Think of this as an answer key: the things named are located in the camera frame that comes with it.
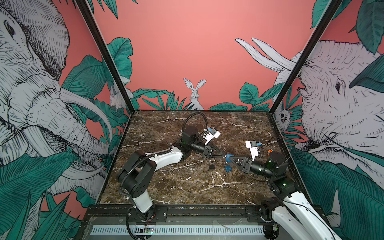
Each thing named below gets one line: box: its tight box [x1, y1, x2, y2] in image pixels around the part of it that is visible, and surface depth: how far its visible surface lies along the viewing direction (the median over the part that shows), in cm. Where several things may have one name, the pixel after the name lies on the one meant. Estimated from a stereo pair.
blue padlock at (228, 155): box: [226, 153, 234, 163], surface depth 70 cm
